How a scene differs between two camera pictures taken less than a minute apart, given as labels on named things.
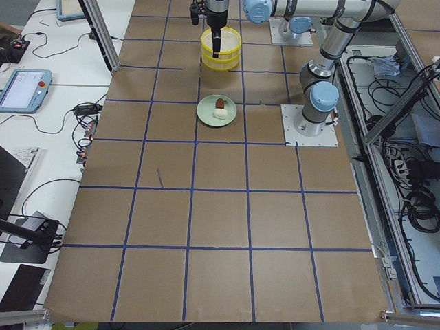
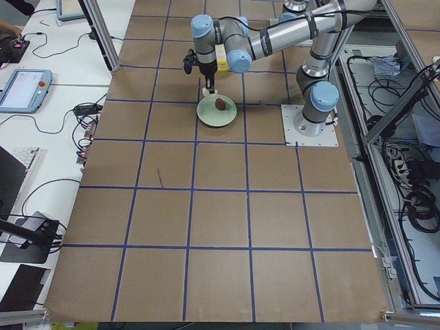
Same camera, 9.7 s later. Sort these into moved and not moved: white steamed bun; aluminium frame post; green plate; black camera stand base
Moved: white steamed bun
Not moved: green plate; aluminium frame post; black camera stand base
